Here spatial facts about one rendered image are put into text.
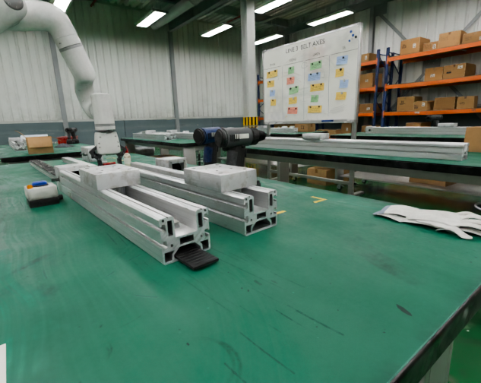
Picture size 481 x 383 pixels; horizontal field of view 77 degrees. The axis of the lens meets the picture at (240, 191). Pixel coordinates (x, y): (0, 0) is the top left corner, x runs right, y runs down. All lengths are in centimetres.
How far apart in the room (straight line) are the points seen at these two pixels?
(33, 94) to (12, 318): 1184
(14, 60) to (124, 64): 342
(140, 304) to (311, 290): 24
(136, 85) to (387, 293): 1276
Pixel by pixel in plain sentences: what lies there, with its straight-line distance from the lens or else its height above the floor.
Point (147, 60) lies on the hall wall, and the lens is 1334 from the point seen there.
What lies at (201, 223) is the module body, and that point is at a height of 84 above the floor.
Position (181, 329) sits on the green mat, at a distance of 40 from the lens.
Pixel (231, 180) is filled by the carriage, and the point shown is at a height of 89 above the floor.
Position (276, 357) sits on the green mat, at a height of 78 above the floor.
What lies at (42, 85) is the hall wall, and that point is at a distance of 1235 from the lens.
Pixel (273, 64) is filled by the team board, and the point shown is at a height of 174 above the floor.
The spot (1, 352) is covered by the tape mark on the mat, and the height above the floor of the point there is 78.
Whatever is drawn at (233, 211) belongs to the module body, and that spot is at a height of 83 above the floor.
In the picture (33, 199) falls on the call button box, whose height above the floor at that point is 81.
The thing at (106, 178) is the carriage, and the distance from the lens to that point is 82.
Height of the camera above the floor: 102
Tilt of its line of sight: 13 degrees down
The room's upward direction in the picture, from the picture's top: 2 degrees counter-clockwise
